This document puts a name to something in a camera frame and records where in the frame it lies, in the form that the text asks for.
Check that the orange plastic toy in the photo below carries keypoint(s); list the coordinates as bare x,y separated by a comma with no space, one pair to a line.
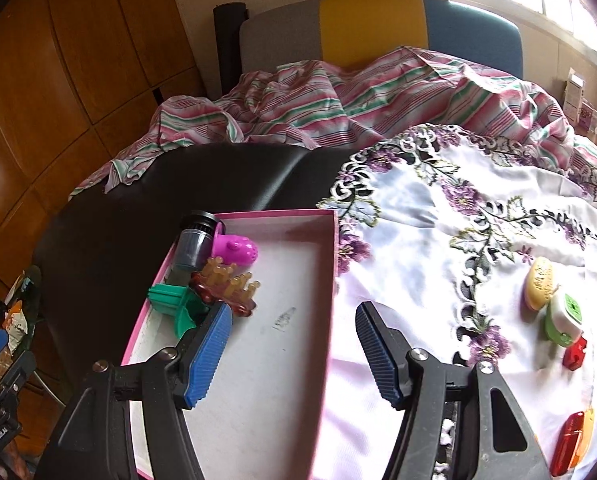
585,437

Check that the green white plastic toy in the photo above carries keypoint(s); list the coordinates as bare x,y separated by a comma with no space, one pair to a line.
563,320

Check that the brown comb-like hair clip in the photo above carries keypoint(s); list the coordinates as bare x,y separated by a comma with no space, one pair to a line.
220,282

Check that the white carton on sill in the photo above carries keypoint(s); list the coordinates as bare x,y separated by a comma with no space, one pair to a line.
573,96

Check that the black rolled mat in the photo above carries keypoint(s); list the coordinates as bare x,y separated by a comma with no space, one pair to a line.
228,20

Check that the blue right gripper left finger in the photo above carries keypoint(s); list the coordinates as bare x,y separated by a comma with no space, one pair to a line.
204,353

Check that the pink shallow cardboard box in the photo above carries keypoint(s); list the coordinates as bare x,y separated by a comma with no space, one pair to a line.
261,416

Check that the striped pink green bedsheet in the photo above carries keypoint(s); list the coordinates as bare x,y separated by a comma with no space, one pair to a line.
314,104

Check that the yellow oval plastic toy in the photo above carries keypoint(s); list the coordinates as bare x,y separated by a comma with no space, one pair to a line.
539,284

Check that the green plastic spool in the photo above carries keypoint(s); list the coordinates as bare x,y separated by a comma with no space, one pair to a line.
181,303

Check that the wooden wardrobe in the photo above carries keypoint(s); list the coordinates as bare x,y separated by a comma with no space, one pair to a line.
79,81

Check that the black leather cushion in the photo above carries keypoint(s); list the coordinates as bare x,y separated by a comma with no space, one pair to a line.
102,251

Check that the magenta plastic toy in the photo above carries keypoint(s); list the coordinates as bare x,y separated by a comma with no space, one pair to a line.
235,249

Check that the white embroidered floral tablecloth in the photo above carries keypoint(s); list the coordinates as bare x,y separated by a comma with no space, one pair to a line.
440,230

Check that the grey yellow blue headboard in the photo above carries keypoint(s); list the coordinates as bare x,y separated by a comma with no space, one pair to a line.
353,33

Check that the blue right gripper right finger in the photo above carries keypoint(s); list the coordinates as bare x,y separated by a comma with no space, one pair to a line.
381,347

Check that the red puzzle piece block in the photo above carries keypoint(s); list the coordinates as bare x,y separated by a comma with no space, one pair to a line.
575,354

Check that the red glossy capsule case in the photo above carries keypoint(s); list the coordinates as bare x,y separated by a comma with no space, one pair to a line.
567,444

